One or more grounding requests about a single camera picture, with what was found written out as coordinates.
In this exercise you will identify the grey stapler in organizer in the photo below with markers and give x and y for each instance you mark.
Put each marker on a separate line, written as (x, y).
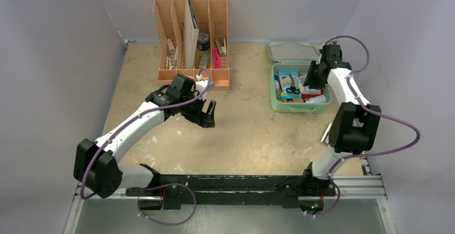
(221, 46)

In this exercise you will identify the black handled scissors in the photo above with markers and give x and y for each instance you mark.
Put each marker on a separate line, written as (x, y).
(292, 89)

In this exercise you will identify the mint green case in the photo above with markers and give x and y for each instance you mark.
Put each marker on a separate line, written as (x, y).
(294, 56)

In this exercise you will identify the small grey box organizer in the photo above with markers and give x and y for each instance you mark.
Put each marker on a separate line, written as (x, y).
(204, 61)

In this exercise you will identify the white board in organizer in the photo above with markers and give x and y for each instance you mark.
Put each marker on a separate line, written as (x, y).
(191, 31)

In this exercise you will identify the small white bottle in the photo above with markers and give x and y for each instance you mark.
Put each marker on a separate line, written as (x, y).
(317, 99)

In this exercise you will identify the red zipper pouch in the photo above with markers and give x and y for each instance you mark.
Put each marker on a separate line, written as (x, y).
(308, 96)

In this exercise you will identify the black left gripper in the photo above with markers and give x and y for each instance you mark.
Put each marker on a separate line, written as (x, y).
(205, 119)

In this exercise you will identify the blue cotton swab bag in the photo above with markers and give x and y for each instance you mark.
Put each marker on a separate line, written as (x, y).
(285, 82)

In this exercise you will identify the dark round jar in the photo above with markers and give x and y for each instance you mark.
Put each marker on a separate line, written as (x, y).
(203, 41)

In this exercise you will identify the pink tube in organizer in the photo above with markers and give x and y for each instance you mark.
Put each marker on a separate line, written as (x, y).
(170, 45)

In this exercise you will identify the peach desk organizer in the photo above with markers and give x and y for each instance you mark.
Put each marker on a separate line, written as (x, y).
(212, 17)

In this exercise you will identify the clear bag blue packets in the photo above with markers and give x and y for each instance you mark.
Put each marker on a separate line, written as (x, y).
(306, 89)

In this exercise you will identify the pink item in organizer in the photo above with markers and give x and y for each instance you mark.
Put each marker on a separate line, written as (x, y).
(216, 58)

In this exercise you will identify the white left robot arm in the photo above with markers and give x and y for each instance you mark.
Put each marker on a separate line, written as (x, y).
(97, 162)

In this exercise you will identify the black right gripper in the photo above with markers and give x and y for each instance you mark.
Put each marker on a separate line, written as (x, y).
(312, 77)

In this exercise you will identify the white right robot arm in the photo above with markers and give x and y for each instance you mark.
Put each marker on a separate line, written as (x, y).
(354, 127)

